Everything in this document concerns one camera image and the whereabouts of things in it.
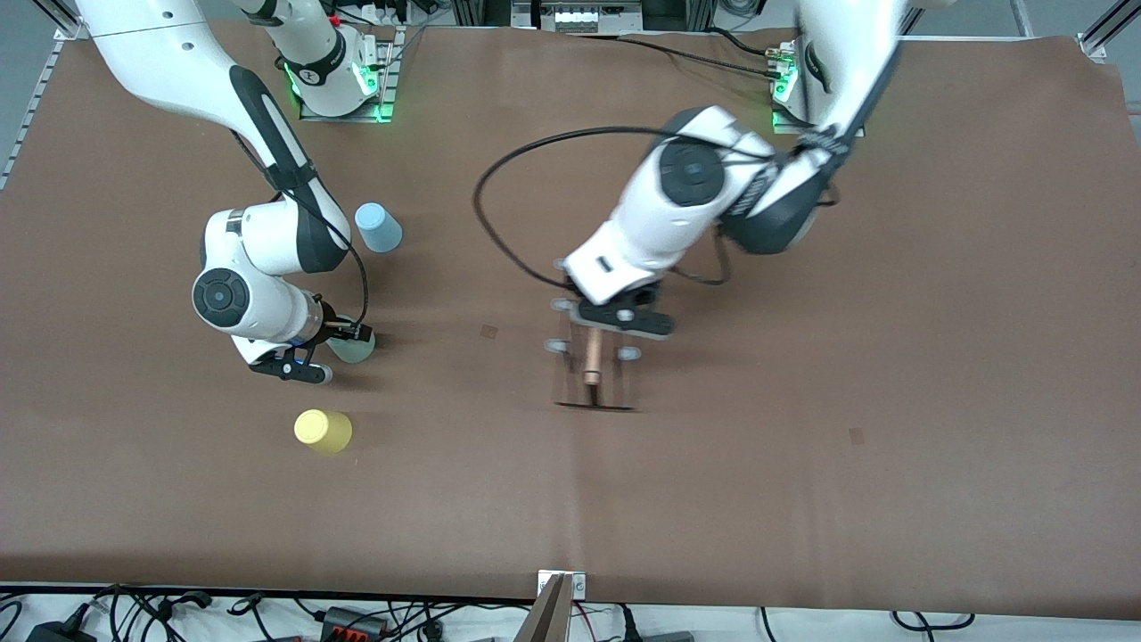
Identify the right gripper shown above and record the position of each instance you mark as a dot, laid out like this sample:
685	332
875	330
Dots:
331	320

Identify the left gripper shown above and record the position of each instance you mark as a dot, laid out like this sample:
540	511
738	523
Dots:
644	296

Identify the pale green plastic cup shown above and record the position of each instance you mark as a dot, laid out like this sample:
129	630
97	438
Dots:
357	350

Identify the yellow plastic cup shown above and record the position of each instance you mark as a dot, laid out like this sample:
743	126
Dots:
323	430

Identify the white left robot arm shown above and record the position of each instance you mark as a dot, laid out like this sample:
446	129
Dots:
704	178

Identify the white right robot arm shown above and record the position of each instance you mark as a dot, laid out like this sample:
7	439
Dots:
267	241

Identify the light blue plastic cup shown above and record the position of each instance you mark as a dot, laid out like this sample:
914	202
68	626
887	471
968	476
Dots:
379	228

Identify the brown table mat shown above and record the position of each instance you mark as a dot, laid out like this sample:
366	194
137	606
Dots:
713	499

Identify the black box orange connectors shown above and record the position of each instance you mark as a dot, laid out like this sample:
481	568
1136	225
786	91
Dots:
352	621

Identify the white power strip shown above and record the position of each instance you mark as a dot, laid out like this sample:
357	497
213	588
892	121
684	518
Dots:
388	12

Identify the black power adapter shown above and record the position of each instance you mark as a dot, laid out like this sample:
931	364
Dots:
58	633

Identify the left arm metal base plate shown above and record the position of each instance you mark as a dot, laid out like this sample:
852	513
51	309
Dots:
784	120

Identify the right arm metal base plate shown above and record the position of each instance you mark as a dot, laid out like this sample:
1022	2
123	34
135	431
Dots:
383	89

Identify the small metal bracket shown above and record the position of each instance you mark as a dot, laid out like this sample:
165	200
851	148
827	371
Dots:
579	585

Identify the wooden post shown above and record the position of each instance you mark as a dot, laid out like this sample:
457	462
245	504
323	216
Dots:
548	620

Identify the aluminium frame rail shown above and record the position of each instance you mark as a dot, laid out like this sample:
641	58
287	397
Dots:
31	107

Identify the aluminium frame corner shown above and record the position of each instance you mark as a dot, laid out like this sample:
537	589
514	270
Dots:
1105	36

